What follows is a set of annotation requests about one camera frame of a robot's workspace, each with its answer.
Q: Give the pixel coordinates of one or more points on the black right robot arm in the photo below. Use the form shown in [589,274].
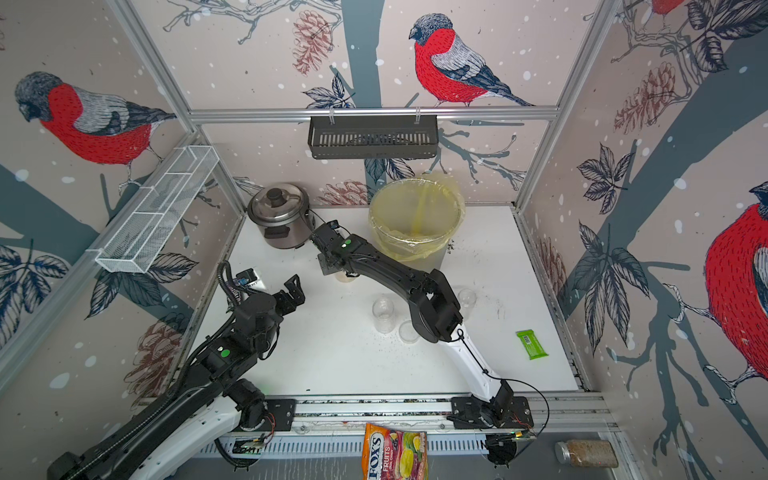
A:
[435,313]

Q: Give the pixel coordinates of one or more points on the black hanging wire basket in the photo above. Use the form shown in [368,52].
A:
[373,137]

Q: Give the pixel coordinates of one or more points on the Fox's fruits candy bag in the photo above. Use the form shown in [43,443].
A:
[390,454]

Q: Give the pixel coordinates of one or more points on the jar lying at base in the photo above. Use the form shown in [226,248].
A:
[586,453]

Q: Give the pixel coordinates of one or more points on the white wire mesh shelf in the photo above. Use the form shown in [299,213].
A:
[141,237]

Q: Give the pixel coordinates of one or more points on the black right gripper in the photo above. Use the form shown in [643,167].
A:
[325,262]

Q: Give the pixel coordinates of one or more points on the green snack packet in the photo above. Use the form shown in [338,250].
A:
[531,344]

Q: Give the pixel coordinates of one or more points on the mesh bin with yellow bag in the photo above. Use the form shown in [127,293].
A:
[412,220]

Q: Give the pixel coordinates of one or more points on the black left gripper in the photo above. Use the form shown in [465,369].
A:
[296,293]

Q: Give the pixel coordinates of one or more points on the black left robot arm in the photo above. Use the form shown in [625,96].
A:
[209,398]

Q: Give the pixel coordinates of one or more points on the small clear jar with rice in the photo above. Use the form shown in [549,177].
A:
[383,311]

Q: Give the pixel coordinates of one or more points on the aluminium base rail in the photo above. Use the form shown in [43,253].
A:
[319,426]

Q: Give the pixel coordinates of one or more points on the silver rice cooker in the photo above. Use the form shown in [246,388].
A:
[282,213]

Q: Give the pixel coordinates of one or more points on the clear jar with top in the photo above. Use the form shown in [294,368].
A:
[345,277]

